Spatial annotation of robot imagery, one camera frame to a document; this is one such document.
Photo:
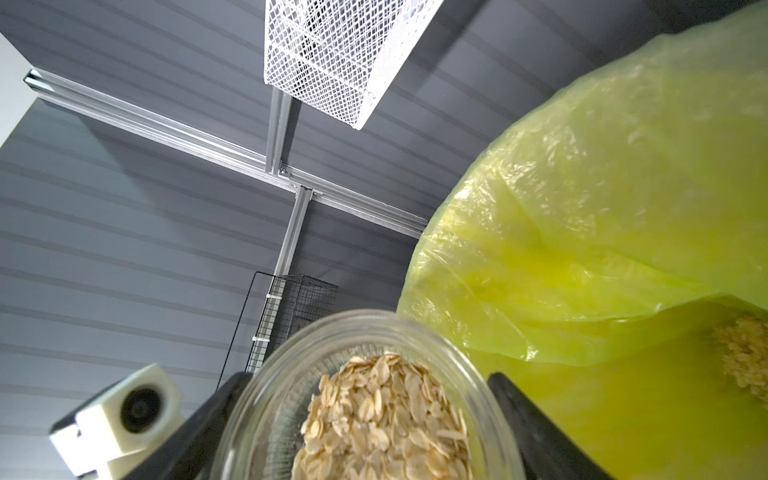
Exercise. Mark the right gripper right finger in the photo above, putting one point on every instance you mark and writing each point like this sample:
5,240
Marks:
546,451

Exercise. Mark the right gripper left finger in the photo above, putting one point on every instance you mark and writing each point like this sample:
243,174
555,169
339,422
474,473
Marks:
189,452

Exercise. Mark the oatmeal jar with beige lid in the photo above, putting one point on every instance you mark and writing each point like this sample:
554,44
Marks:
367,394

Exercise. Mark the green plastic bin liner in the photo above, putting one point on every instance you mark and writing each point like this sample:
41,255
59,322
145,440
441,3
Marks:
598,251

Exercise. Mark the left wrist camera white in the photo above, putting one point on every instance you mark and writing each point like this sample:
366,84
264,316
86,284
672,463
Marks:
111,433

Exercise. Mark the black wire basket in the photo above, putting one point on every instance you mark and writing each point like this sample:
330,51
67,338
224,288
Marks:
290,303

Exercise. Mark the white wire mesh basket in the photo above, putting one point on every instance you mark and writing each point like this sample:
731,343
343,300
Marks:
341,56

